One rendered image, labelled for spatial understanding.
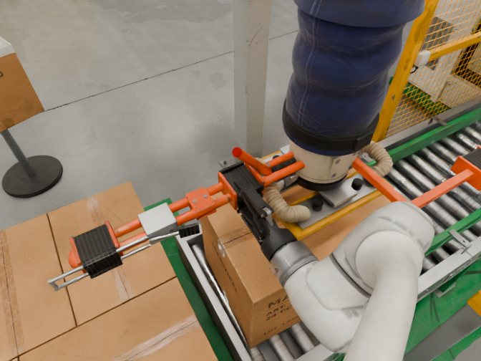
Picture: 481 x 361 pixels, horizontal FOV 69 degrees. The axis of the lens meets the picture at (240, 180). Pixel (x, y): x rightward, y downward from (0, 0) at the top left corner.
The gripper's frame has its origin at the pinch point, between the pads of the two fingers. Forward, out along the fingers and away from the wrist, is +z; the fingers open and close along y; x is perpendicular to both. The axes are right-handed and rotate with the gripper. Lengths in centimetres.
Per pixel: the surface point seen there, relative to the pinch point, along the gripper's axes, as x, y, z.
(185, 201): -12.3, -1.0, 1.9
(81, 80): -7, 121, 281
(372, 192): 36.8, 10.8, -12.5
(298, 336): 12, 67, -22
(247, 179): 3.1, -1.9, -0.1
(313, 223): 16.0, 10.5, -12.5
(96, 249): -33.2, -2.4, -1.4
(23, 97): -46, 47, 149
